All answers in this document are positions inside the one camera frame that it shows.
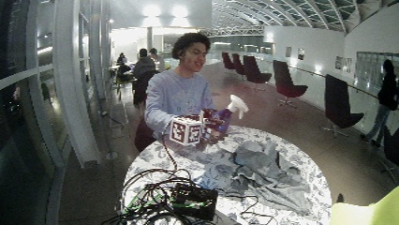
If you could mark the glass wall panel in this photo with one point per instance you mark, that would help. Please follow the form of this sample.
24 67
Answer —
371 68

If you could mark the blue floral tablecloth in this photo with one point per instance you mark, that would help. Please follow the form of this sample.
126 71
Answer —
182 159

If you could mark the ceiling lamp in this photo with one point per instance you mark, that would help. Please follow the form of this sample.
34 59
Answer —
151 11
179 11

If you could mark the the person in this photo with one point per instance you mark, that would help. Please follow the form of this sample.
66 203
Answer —
175 90

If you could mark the grey cloth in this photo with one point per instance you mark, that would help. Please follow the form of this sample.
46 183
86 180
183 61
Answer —
266 170

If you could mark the white column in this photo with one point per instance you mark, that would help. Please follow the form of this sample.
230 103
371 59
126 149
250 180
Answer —
74 93

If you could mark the blue spray bottle white trigger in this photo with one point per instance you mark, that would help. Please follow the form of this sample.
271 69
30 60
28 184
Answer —
236 105

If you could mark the yellow-green object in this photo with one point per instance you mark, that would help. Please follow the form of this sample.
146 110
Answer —
366 212

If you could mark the dark swivel chair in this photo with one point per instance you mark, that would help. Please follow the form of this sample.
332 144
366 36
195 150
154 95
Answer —
236 64
286 81
338 103
227 61
391 150
251 70

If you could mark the black electronics box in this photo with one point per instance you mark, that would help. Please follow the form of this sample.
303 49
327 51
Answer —
194 200

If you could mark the wall handrail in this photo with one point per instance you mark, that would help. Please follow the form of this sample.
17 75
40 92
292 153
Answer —
356 87

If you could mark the white marker cube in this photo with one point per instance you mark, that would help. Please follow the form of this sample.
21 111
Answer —
185 131

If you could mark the wall picture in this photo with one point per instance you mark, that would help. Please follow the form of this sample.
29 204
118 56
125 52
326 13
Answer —
300 54
288 52
343 64

